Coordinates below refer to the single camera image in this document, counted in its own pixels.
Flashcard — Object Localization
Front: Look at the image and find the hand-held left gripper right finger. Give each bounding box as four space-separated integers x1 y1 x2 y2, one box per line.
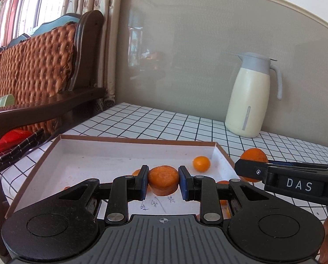
179 165 280 224

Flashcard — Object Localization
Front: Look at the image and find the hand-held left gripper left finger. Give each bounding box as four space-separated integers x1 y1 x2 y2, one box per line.
50 165 150 224

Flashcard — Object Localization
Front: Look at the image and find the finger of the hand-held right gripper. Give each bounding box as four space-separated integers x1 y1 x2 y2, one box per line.
234 158 269 182
267 161 328 170

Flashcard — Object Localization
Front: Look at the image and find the wide carrot piece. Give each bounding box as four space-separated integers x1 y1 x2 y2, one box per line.
148 165 179 196

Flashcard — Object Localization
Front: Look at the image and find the brown cardboard box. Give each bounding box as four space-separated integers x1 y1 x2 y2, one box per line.
5 135 248 219

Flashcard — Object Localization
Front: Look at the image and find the white checked tablecloth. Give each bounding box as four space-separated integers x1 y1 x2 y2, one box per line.
0 102 328 226

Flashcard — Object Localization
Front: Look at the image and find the cream thermos jug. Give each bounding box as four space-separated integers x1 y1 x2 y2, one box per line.
225 52 283 138

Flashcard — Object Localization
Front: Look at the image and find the dark striped cloth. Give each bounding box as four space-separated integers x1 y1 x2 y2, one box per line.
0 129 45 171

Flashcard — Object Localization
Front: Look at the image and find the red plastic bag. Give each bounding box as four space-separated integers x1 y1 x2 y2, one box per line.
0 130 33 152

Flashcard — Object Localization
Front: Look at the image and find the beige curtain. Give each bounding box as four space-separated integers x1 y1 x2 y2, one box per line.
0 0 24 55
62 0 123 108

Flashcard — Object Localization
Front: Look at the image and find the wooden sofa with woven cushion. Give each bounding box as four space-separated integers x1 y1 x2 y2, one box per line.
0 10 107 257

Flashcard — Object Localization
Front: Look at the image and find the green cup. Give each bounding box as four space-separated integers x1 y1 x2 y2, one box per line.
0 94 15 110

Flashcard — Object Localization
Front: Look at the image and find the window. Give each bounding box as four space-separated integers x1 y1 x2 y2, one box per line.
13 0 71 37

